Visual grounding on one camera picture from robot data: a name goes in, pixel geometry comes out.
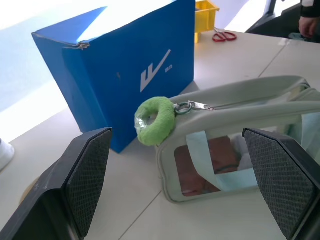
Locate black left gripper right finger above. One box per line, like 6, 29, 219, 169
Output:
242, 127, 320, 240

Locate yellow plastic bin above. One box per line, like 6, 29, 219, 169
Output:
194, 0, 221, 44

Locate white object at table edge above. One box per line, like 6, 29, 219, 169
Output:
0, 137, 16, 172

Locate grey transparent zipper pouch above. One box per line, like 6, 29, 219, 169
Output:
155, 75, 320, 204

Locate green plush ring zipper charm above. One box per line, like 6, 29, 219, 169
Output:
134, 96, 176, 147

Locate blue cardboard box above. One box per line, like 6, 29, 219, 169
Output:
31, 0, 197, 154

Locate black chair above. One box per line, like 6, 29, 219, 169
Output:
245, 0, 305, 35

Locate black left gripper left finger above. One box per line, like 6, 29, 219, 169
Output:
0, 127, 113, 240

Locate red handled scissors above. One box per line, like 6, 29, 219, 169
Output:
212, 26, 238, 43

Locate person's bare hand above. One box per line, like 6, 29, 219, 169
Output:
298, 15, 320, 40

